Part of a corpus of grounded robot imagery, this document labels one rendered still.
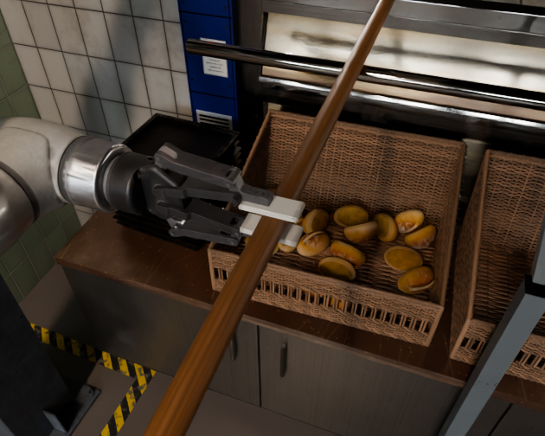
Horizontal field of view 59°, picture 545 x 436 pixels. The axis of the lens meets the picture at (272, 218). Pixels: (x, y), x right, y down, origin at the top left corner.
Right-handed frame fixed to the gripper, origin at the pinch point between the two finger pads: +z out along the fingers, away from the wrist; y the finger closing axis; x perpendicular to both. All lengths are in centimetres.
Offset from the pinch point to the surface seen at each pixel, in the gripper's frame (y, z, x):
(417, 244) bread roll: 56, 20, -60
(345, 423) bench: 100, 13, -27
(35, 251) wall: 105, -122, -54
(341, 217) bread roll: 55, -2, -63
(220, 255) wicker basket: 47, -24, -30
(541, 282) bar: 23, 38, -24
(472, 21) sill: 4, 19, -81
